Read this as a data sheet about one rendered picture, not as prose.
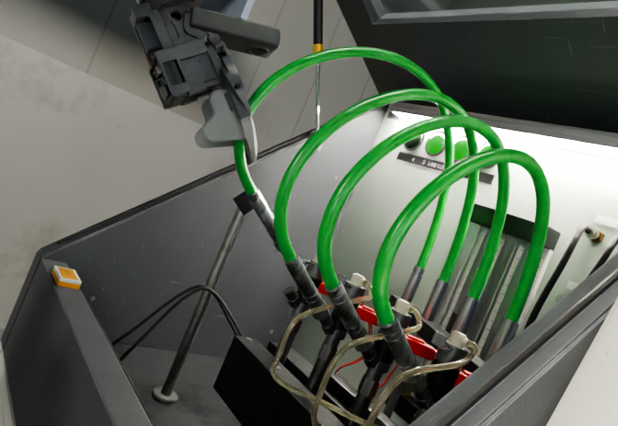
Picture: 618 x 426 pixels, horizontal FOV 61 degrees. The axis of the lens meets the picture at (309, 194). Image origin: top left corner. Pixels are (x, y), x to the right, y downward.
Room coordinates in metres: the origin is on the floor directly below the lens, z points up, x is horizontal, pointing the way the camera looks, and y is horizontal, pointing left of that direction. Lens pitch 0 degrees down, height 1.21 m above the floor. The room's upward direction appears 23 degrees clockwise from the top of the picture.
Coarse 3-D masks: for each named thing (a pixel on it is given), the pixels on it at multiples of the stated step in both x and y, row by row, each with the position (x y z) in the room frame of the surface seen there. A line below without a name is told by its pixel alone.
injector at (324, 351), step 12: (348, 288) 0.64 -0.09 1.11; (360, 288) 0.64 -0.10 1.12; (336, 312) 0.64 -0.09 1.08; (324, 324) 0.63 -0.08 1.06; (336, 324) 0.64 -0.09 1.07; (336, 336) 0.64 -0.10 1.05; (324, 348) 0.64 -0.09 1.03; (336, 348) 0.65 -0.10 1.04; (324, 360) 0.64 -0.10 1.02; (312, 372) 0.65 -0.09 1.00; (324, 372) 0.64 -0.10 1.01; (312, 384) 0.64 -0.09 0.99
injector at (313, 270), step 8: (312, 272) 0.70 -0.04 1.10; (312, 280) 0.70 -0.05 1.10; (320, 280) 0.71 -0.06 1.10; (288, 288) 0.70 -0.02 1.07; (288, 296) 0.69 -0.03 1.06; (296, 296) 0.70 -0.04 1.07; (296, 304) 0.70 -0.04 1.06; (304, 304) 0.70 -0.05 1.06; (296, 312) 0.71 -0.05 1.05; (288, 320) 0.71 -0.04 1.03; (296, 328) 0.71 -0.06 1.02; (288, 344) 0.71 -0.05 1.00; (288, 352) 0.71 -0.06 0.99; (280, 360) 0.71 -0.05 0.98
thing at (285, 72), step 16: (336, 48) 0.67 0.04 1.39; (352, 48) 0.68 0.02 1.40; (368, 48) 0.69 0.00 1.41; (288, 64) 0.65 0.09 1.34; (304, 64) 0.65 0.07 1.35; (400, 64) 0.73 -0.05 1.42; (416, 64) 0.74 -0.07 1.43; (272, 80) 0.63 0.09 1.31; (432, 80) 0.76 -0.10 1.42; (256, 96) 0.63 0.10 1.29; (448, 112) 0.79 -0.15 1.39; (448, 128) 0.80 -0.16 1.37; (240, 144) 0.63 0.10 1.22; (448, 144) 0.80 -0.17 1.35; (240, 160) 0.64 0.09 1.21; (448, 160) 0.81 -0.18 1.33; (240, 176) 0.64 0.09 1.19; (448, 192) 0.82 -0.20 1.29; (432, 224) 0.83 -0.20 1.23; (432, 240) 0.83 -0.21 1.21; (416, 272) 0.83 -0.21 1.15
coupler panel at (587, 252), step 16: (592, 208) 0.74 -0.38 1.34; (608, 208) 0.72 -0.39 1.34; (592, 224) 0.73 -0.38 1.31; (608, 224) 0.71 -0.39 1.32; (592, 240) 0.71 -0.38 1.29; (608, 240) 0.71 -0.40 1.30; (576, 256) 0.73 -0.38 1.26; (592, 256) 0.72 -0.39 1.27; (576, 272) 0.73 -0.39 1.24; (560, 288) 0.74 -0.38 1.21
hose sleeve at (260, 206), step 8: (256, 192) 0.65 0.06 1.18; (248, 200) 0.66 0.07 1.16; (256, 200) 0.65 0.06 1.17; (264, 200) 0.66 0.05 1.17; (256, 208) 0.66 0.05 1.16; (264, 208) 0.66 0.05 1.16; (264, 216) 0.67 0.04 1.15; (272, 216) 0.67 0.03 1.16; (264, 224) 0.67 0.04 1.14; (272, 224) 0.67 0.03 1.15; (272, 232) 0.68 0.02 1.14
